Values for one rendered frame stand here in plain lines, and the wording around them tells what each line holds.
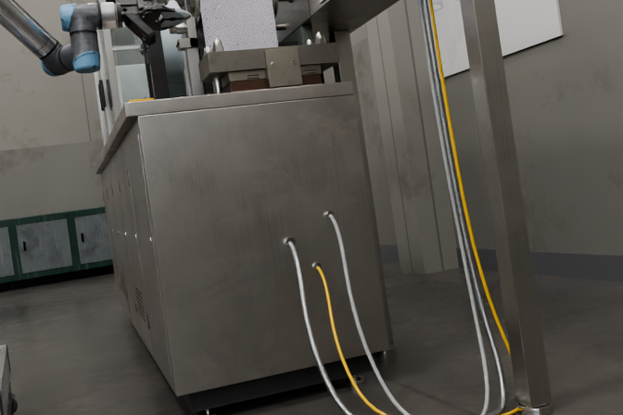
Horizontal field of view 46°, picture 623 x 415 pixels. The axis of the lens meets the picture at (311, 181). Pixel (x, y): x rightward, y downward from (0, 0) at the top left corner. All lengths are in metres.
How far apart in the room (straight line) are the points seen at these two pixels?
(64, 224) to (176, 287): 6.01
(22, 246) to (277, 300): 6.06
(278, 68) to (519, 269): 0.90
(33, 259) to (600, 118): 5.96
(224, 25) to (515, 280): 1.21
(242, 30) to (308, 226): 0.69
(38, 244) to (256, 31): 5.85
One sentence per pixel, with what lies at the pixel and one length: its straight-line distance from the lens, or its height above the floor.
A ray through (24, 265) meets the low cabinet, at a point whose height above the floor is 0.23.
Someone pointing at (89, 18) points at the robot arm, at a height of 1.16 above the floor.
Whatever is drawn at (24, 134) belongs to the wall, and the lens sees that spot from 10.00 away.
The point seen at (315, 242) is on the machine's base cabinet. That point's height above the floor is 0.45.
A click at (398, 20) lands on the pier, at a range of 4.54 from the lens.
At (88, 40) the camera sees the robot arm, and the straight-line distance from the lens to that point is 2.19.
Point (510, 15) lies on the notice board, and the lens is 3.93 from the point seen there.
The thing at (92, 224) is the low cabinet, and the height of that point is 0.54.
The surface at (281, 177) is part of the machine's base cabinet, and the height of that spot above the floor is 0.65.
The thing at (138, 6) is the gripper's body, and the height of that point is 1.19.
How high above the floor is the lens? 0.61
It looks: level
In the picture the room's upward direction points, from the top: 8 degrees counter-clockwise
